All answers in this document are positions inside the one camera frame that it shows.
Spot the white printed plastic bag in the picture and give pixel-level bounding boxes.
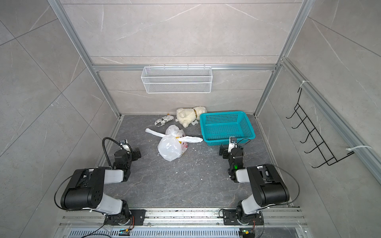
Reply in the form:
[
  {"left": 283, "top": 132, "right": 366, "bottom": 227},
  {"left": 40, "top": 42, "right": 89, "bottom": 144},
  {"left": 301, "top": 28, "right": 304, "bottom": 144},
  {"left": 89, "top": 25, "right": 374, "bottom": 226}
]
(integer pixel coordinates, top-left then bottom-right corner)
[{"left": 145, "top": 125, "right": 203, "bottom": 161}]

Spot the aluminium mounting rail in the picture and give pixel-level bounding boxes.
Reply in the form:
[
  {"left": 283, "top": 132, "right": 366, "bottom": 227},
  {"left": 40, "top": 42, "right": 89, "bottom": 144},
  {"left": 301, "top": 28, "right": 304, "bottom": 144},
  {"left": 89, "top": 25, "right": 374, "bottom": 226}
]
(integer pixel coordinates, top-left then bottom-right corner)
[{"left": 59, "top": 207, "right": 307, "bottom": 229}]

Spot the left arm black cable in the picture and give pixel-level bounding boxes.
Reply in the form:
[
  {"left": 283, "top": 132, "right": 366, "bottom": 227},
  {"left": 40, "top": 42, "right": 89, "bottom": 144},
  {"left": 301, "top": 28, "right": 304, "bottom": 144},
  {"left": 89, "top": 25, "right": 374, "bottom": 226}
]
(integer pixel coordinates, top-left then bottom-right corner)
[{"left": 102, "top": 136, "right": 124, "bottom": 168}]

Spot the white wire mesh basket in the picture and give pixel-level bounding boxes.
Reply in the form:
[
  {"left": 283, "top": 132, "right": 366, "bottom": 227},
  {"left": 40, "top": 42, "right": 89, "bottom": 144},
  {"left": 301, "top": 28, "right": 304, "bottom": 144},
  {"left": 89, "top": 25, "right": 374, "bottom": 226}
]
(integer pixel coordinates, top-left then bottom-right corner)
[{"left": 141, "top": 66, "right": 213, "bottom": 94}]

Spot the black wire hook rack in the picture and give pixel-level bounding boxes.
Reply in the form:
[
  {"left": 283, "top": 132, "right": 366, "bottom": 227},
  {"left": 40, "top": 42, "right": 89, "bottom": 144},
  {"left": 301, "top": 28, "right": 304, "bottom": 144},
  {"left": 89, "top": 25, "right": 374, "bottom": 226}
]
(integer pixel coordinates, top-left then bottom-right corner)
[{"left": 286, "top": 88, "right": 355, "bottom": 169}]

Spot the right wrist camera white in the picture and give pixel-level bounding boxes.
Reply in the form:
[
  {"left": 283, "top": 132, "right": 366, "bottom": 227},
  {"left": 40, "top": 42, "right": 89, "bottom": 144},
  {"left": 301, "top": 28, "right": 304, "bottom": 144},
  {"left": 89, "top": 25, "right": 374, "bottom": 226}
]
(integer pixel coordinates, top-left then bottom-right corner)
[{"left": 228, "top": 137, "right": 237, "bottom": 153}]

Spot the white plush bear toy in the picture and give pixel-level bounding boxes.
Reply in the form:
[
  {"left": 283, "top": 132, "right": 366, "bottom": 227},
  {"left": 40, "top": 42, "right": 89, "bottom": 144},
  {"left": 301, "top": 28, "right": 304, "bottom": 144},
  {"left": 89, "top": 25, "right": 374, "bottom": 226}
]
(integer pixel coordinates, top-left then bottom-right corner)
[{"left": 176, "top": 106, "right": 207, "bottom": 128}]

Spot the small white toy car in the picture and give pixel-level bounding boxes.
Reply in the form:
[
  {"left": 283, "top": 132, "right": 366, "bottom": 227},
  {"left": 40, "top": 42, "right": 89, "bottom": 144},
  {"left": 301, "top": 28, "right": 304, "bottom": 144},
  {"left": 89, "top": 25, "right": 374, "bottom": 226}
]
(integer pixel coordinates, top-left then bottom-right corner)
[{"left": 154, "top": 114, "right": 174, "bottom": 127}]

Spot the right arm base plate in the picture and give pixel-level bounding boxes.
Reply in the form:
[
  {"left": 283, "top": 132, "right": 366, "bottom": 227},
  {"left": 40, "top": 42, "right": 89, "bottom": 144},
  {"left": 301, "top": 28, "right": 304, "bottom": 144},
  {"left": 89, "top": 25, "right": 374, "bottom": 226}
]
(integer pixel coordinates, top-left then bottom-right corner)
[{"left": 218, "top": 209, "right": 264, "bottom": 226}]

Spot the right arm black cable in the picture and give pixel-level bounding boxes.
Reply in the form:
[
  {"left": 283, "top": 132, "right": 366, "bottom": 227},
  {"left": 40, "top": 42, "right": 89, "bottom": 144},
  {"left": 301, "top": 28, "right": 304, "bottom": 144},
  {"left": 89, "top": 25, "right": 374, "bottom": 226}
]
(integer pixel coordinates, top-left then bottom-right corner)
[{"left": 272, "top": 164, "right": 301, "bottom": 206}]

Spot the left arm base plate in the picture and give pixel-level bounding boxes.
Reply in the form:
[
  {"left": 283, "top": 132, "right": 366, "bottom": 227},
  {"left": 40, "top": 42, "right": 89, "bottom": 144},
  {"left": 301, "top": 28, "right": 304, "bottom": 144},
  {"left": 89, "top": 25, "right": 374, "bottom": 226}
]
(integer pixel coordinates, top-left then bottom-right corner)
[{"left": 103, "top": 209, "right": 146, "bottom": 226}]

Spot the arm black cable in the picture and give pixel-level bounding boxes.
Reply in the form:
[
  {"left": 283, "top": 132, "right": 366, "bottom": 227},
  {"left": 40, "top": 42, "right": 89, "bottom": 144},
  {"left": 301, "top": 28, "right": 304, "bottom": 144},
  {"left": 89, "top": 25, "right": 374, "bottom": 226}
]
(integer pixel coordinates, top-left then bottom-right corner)
[
  {"left": 272, "top": 164, "right": 301, "bottom": 206},
  {"left": 102, "top": 136, "right": 124, "bottom": 168}
]

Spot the teal plastic basket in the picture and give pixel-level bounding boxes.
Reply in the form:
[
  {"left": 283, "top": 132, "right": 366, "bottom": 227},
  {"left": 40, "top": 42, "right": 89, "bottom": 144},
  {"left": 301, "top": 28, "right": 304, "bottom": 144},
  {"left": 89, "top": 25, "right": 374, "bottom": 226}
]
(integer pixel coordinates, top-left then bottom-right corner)
[{"left": 200, "top": 111, "right": 256, "bottom": 146}]

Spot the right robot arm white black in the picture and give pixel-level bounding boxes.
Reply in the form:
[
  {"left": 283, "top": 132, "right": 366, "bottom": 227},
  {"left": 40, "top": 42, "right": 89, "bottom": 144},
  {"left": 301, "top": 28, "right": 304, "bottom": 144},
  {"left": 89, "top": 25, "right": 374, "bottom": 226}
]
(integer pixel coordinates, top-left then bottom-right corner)
[{"left": 219, "top": 145, "right": 290, "bottom": 225}]

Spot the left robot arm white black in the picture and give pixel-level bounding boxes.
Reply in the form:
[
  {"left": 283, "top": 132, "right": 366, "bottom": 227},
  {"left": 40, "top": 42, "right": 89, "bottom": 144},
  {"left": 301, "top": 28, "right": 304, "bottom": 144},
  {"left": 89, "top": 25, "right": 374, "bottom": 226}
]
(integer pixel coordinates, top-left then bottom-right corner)
[{"left": 59, "top": 148, "right": 141, "bottom": 226}]

